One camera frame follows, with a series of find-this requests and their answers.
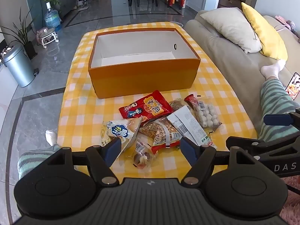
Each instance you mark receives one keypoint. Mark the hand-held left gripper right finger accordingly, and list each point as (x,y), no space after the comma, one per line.
(189,151)

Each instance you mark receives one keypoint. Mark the yellow checked tablecloth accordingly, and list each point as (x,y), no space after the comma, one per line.
(77,107)

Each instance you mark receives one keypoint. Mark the orange noodle snack packet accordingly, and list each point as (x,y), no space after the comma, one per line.
(159,131)

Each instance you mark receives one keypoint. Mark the small clear snack packet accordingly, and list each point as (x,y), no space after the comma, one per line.
(143,157)

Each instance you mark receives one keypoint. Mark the small white stool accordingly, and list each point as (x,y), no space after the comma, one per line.
(46,36)

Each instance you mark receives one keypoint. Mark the yellow pillow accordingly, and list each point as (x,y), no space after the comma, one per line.
(264,28)

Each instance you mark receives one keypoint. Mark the beige pillow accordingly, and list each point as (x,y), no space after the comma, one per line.
(234,28)

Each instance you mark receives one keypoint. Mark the blue water bottle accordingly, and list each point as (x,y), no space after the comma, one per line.
(52,18)

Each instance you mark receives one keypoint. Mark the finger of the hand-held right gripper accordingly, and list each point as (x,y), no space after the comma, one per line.
(239,143)
(276,120)

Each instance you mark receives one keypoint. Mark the person's left leg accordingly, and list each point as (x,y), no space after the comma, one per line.
(35,155)

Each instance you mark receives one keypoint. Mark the clear meatball packet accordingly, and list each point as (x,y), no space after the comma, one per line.
(206,114)

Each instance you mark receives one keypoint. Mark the orange cardboard box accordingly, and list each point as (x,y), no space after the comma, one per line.
(140,79)

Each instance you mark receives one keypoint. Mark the white and blue snack packet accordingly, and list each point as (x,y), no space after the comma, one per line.
(121,131)

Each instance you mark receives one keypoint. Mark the beige sofa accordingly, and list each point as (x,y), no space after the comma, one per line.
(234,61)

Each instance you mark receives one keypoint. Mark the person's right leg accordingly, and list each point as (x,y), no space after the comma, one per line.
(274,98)

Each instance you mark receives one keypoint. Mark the potted plant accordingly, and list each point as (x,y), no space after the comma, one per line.
(30,49)

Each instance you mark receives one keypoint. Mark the pink rug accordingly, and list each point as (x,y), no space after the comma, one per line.
(293,204)

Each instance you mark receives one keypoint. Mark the red snack packet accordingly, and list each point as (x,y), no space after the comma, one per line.
(150,107)

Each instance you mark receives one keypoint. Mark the person's leg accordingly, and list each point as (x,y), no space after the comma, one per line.
(35,155)
(274,98)

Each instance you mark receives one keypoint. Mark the smartphone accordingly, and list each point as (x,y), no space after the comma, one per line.
(293,86)

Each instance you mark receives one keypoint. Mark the brown snack packet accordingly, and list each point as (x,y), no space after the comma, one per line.
(177,104)

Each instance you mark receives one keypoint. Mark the silver trash bin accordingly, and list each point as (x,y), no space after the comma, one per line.
(18,68)

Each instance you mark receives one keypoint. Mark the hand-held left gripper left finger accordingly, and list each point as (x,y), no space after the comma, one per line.
(113,148)

